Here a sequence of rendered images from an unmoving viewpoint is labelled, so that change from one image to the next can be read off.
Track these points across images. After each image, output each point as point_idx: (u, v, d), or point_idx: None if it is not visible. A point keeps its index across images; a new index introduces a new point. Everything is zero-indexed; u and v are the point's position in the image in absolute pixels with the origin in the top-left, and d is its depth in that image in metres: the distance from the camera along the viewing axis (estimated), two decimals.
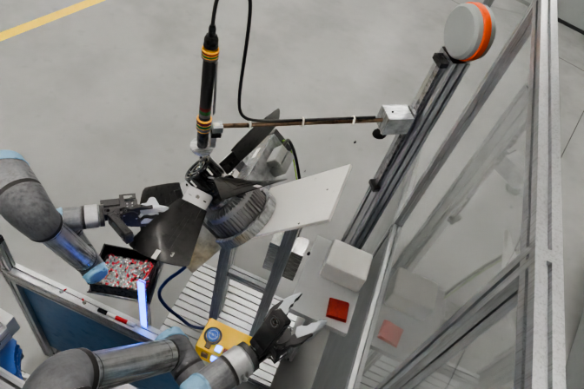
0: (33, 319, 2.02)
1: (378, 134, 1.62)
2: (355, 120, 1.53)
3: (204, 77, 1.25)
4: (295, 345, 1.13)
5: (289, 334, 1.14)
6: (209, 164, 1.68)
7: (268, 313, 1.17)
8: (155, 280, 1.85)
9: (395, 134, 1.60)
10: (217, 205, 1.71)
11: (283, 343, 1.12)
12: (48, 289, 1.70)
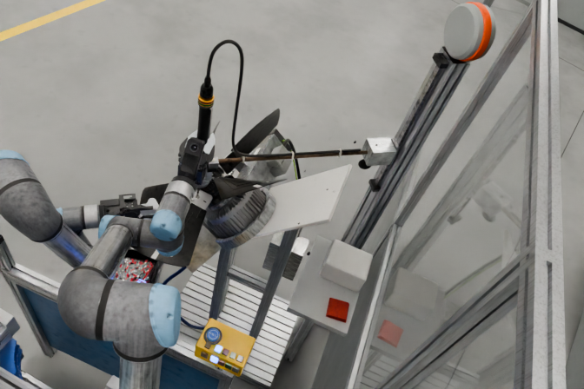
0: (33, 319, 2.02)
1: (363, 164, 1.74)
2: (341, 153, 1.65)
3: (201, 121, 1.37)
4: (212, 158, 1.39)
5: (204, 155, 1.38)
6: None
7: (180, 149, 1.38)
8: (155, 280, 1.85)
9: (379, 164, 1.72)
10: (217, 205, 1.71)
11: (204, 162, 1.37)
12: (48, 289, 1.70)
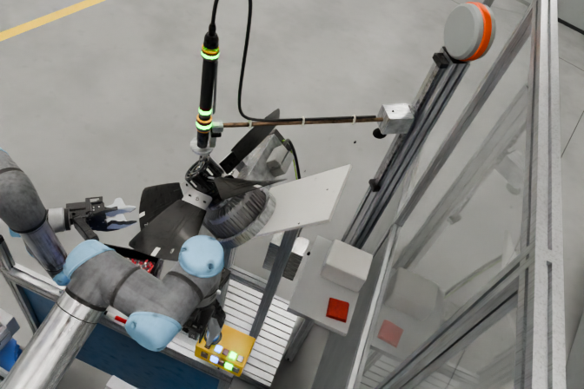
0: (33, 319, 2.02)
1: (378, 133, 1.62)
2: (355, 119, 1.53)
3: (204, 76, 1.25)
4: (223, 313, 1.02)
5: None
6: (209, 164, 1.68)
7: None
8: None
9: (395, 133, 1.60)
10: (217, 205, 1.71)
11: (217, 303, 1.01)
12: (48, 289, 1.70)
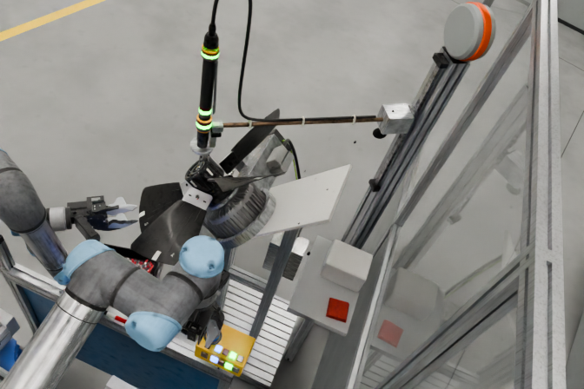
0: (33, 319, 2.02)
1: (378, 133, 1.62)
2: (355, 119, 1.53)
3: (204, 76, 1.25)
4: (222, 315, 1.02)
5: None
6: (194, 178, 1.66)
7: None
8: None
9: (395, 133, 1.60)
10: None
11: (216, 305, 1.01)
12: (48, 289, 1.70)
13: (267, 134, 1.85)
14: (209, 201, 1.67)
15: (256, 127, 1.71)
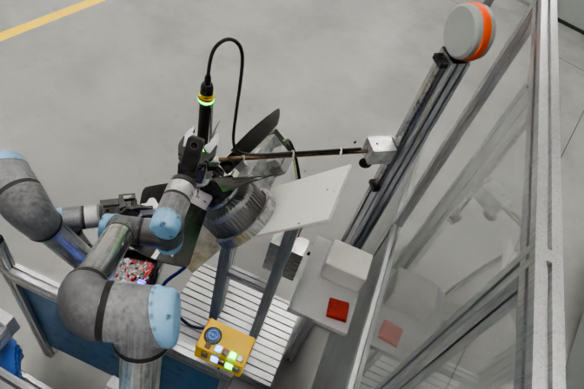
0: (33, 319, 2.02)
1: (364, 163, 1.73)
2: (341, 151, 1.65)
3: (201, 119, 1.37)
4: (212, 157, 1.39)
5: (204, 154, 1.38)
6: None
7: (179, 148, 1.38)
8: (155, 280, 1.85)
9: (380, 163, 1.71)
10: None
11: (204, 161, 1.36)
12: (48, 289, 1.70)
13: (267, 134, 1.85)
14: (209, 201, 1.67)
15: (256, 127, 1.71)
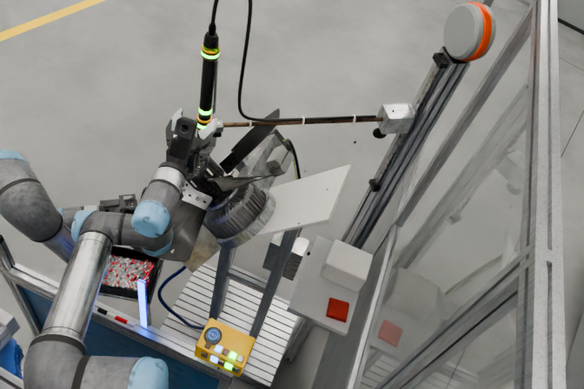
0: (33, 319, 2.02)
1: (378, 133, 1.62)
2: (355, 119, 1.53)
3: (204, 75, 1.25)
4: (206, 144, 1.20)
5: (196, 139, 1.19)
6: (194, 178, 1.66)
7: (167, 133, 1.19)
8: (155, 280, 1.85)
9: (395, 133, 1.60)
10: None
11: (196, 147, 1.18)
12: (48, 289, 1.70)
13: (267, 134, 1.85)
14: (209, 201, 1.68)
15: (256, 127, 1.71)
